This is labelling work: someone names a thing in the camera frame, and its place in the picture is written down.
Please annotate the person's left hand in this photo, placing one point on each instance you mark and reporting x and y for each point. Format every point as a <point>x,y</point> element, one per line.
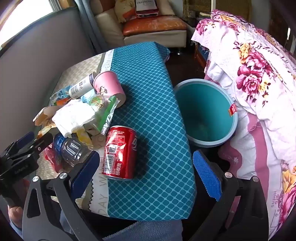
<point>15,214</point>

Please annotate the wooden bed frame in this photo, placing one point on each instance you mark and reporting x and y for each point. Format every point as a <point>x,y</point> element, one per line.
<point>198,60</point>

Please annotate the pink floral quilt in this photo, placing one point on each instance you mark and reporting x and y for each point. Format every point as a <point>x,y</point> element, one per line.
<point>254,69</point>

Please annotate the red plastic wrapper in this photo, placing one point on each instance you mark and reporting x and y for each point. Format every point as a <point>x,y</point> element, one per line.
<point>50,157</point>

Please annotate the person's left forearm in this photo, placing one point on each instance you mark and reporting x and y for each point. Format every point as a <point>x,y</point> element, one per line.
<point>16,230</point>

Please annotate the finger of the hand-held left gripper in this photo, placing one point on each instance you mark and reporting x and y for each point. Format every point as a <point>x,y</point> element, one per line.
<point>39,144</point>
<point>25,139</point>

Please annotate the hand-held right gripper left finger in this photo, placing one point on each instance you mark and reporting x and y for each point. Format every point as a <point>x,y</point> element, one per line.
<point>85,172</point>

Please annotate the grey upholstered panel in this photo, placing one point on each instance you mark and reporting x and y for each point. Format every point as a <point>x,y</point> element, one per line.
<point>34,69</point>

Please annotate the yellow printed pillow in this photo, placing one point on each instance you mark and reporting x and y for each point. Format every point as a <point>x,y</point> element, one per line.
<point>124,11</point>

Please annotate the red soda can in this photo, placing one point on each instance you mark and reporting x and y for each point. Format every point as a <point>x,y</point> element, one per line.
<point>120,150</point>

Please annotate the white tissue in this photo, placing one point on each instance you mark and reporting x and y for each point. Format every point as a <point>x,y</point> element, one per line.
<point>71,115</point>

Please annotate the orange seat cushion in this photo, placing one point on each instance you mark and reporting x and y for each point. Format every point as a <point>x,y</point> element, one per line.
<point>152,24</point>

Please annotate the cream cushion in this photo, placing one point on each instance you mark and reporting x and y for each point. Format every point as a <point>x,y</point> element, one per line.
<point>166,7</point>

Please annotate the beige sofa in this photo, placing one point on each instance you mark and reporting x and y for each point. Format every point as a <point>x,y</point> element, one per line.
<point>150,38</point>

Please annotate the window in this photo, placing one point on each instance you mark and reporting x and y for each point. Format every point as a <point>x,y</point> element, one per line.
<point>23,16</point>

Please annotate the teal trash bin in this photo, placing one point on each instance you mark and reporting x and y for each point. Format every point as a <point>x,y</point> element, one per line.
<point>203,109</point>

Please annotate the pink paper cup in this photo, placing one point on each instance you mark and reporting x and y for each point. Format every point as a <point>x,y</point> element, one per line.
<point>107,84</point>

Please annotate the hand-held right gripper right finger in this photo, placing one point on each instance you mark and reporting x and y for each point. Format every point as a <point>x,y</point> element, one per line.
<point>208,176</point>

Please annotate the red and white bag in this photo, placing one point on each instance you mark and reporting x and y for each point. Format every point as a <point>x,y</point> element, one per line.
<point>146,7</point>

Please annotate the white plastic bottle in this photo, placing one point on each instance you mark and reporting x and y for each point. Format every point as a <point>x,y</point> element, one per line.
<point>79,89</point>

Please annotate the blue bed sheet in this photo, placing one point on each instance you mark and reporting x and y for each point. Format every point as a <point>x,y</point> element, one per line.
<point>205,53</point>

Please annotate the small white paper box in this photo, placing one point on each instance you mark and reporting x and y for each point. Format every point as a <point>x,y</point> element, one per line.
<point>45,114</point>

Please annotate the blue fleece garment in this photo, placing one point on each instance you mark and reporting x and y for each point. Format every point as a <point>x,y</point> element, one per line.
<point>148,231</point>

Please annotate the teal and beige tablecloth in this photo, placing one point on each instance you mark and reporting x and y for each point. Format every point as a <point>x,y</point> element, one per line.
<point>150,92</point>

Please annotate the grey blue curtain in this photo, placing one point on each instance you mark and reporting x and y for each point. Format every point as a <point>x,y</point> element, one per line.
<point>92,27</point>

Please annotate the clear bottle with blue cap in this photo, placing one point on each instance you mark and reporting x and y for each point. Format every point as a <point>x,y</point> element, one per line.
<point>71,148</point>

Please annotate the green and silver snack wrapper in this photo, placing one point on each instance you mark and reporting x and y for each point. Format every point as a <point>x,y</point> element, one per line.
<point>105,111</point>

